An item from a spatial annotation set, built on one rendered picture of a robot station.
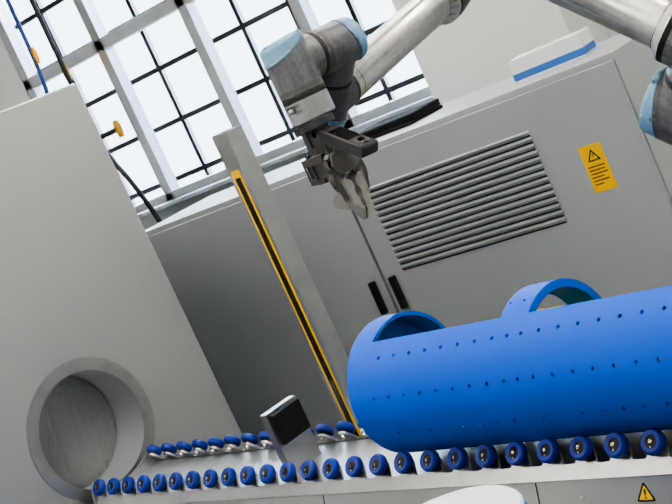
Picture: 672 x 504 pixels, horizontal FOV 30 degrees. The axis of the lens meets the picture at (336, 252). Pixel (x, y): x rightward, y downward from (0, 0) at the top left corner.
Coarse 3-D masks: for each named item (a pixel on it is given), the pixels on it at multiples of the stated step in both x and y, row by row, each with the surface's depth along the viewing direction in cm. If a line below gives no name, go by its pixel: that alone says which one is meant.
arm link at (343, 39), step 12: (324, 24) 243; (336, 24) 243; (348, 24) 243; (324, 36) 239; (336, 36) 240; (348, 36) 242; (360, 36) 244; (324, 48) 238; (336, 48) 240; (348, 48) 242; (360, 48) 244; (336, 60) 241; (348, 60) 244; (336, 72) 244; (348, 72) 246; (336, 84) 246
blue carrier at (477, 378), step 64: (384, 320) 252; (512, 320) 220; (576, 320) 208; (640, 320) 198; (384, 384) 241; (448, 384) 229; (512, 384) 217; (576, 384) 208; (640, 384) 199; (448, 448) 245
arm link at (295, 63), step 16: (272, 48) 234; (288, 48) 234; (304, 48) 236; (320, 48) 238; (272, 64) 235; (288, 64) 234; (304, 64) 235; (320, 64) 238; (272, 80) 237; (288, 80) 235; (304, 80) 235; (320, 80) 237; (288, 96) 236; (304, 96) 235
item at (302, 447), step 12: (288, 396) 293; (276, 408) 288; (288, 408) 288; (300, 408) 290; (264, 420) 286; (276, 420) 285; (288, 420) 287; (300, 420) 289; (276, 432) 286; (288, 432) 287; (300, 432) 289; (276, 444) 287; (288, 444) 288; (300, 444) 290; (312, 444) 293; (288, 456) 287; (300, 456) 290; (312, 456) 292; (300, 468) 289
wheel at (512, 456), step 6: (510, 444) 230; (516, 444) 229; (522, 444) 228; (510, 450) 230; (516, 450) 228; (522, 450) 228; (510, 456) 229; (516, 456) 228; (522, 456) 227; (510, 462) 229; (516, 462) 228; (522, 462) 228
